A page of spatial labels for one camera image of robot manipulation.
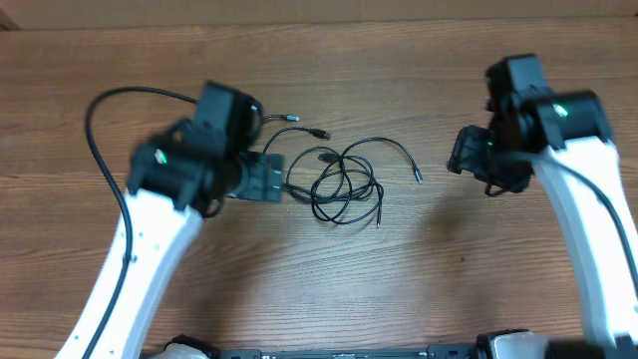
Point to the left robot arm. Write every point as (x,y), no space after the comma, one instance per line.
(178,179)

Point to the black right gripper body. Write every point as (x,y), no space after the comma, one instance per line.
(483,159)

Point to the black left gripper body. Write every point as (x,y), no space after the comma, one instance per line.
(249,179)

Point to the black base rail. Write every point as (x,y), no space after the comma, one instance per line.
(435,351)

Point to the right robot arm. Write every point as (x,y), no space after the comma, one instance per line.
(565,141)

